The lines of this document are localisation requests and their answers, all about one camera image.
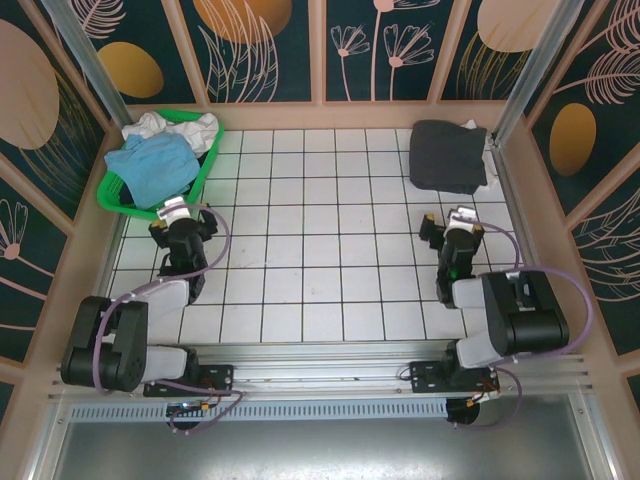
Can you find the green plastic basket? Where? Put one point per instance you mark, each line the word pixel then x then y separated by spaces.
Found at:
pixel 112 195

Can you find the light blue t-shirt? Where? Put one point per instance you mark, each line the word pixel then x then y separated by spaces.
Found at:
pixel 155 167

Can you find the folded white t-shirt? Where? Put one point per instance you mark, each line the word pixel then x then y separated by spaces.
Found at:
pixel 491 172

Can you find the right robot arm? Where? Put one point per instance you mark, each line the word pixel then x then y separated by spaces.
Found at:
pixel 530 315

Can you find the aluminium corner post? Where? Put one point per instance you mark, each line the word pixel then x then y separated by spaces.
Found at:
pixel 97 80
pixel 531 75

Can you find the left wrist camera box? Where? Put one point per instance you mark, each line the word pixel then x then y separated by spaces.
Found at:
pixel 172 210

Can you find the dark grey t-shirt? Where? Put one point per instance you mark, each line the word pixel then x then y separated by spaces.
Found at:
pixel 445 155

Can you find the aluminium side rail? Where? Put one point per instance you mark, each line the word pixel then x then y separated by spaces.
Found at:
pixel 112 255
pixel 524 225

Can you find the aluminium front rail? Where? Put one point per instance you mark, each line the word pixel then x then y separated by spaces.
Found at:
pixel 320 372

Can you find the crumpled white t-shirt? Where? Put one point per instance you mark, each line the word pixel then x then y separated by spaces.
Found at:
pixel 200 127

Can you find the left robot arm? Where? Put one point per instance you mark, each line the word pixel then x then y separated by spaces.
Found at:
pixel 110 345

